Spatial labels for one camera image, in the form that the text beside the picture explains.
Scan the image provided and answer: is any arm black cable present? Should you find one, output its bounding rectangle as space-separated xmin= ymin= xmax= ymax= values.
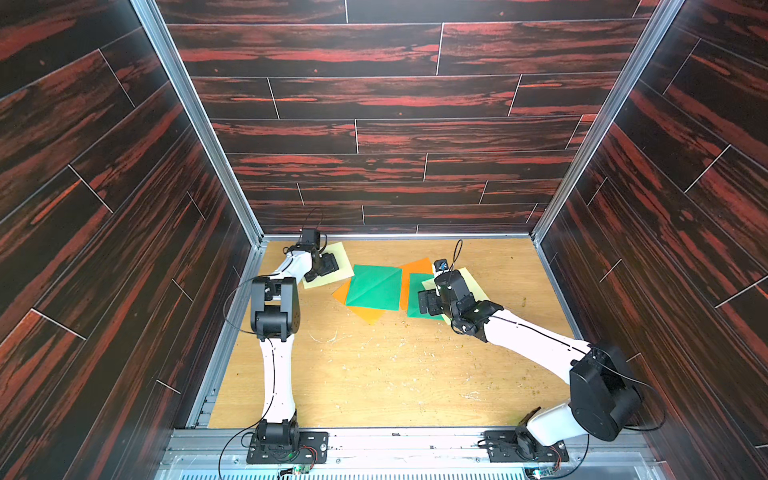
xmin=217 ymin=272 xmax=283 ymax=480
xmin=557 ymin=359 xmax=668 ymax=480

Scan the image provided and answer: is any pale yellow paper sheet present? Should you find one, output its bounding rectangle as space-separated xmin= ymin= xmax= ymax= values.
xmin=303 ymin=242 xmax=354 ymax=289

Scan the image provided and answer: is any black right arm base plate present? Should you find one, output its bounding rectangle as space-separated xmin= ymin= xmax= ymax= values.
xmin=477 ymin=430 xmax=569 ymax=464

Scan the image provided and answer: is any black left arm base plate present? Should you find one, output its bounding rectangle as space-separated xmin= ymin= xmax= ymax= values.
xmin=246 ymin=429 xmax=329 ymax=465

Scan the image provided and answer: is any green paper sheet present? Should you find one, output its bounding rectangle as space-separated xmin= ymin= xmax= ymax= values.
xmin=407 ymin=273 xmax=443 ymax=321
xmin=346 ymin=265 xmax=402 ymax=311

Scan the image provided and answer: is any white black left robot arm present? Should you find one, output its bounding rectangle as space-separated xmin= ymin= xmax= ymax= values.
xmin=250 ymin=246 xmax=338 ymax=457

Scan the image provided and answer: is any aluminium corner post right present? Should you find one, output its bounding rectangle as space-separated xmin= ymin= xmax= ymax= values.
xmin=532 ymin=0 xmax=684 ymax=249

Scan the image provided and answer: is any aluminium front frame rail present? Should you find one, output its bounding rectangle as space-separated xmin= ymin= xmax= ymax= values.
xmin=155 ymin=427 xmax=672 ymax=479

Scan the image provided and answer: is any orange paper sheet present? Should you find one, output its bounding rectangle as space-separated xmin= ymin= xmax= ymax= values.
xmin=400 ymin=258 xmax=433 ymax=310
xmin=332 ymin=280 xmax=385 ymax=325

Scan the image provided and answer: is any aluminium corner post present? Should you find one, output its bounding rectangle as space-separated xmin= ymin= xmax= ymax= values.
xmin=532 ymin=0 xmax=684 ymax=249
xmin=130 ymin=0 xmax=264 ymax=247

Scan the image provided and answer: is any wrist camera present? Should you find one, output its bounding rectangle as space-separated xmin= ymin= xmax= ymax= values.
xmin=433 ymin=259 xmax=450 ymax=277
xmin=297 ymin=228 xmax=321 ymax=251

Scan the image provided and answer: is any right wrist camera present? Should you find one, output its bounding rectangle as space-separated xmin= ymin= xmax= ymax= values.
xmin=433 ymin=259 xmax=450 ymax=277

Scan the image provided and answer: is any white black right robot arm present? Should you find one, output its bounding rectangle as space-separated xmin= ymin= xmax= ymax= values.
xmin=418 ymin=259 xmax=642 ymax=459

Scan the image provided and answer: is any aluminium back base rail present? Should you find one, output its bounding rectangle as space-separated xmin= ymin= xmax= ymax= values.
xmin=263 ymin=233 xmax=531 ymax=243

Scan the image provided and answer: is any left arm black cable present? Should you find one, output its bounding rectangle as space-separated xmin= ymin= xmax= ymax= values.
xmin=217 ymin=272 xmax=283 ymax=480

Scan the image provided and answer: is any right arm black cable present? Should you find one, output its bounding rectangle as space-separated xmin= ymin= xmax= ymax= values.
xmin=557 ymin=359 xmax=668 ymax=480

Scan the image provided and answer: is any aluminium corner post left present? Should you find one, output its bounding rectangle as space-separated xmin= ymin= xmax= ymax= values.
xmin=130 ymin=0 xmax=264 ymax=247

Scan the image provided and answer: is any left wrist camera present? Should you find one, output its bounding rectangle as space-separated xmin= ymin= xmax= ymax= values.
xmin=297 ymin=228 xmax=321 ymax=251

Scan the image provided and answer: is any aluminium left base rail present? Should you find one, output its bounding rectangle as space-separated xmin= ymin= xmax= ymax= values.
xmin=174 ymin=244 xmax=266 ymax=429

